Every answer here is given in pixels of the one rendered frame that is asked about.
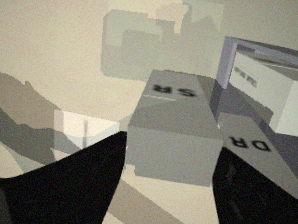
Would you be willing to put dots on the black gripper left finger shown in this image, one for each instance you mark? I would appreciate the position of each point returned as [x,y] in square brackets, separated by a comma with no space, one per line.
[74,190]

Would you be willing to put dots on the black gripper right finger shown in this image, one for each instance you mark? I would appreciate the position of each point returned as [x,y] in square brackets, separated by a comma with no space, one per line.
[245,196]

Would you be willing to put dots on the cream rectangular box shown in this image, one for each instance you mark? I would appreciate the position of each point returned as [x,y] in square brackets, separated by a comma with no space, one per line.
[241,135]

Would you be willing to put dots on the grey open bin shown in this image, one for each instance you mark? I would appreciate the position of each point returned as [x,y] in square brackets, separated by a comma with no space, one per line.
[225,98]

